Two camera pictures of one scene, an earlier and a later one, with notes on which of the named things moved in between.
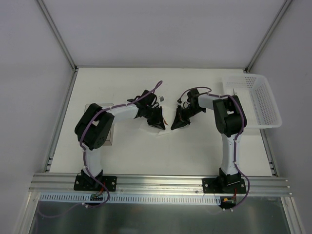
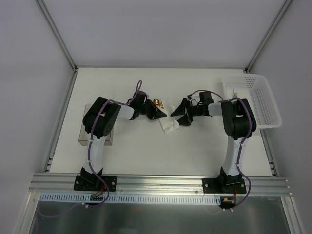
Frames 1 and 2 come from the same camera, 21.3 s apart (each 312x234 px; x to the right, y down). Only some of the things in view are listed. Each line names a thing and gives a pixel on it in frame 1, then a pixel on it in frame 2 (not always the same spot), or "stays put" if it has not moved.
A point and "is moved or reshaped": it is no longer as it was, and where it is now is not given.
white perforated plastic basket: x=255 y=99 stays put
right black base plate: x=224 y=185 stays put
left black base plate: x=89 y=183 stays put
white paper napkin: x=145 y=126 → x=169 y=123
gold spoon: x=165 y=122 is moved or reshaped
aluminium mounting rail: x=51 y=184 stays put
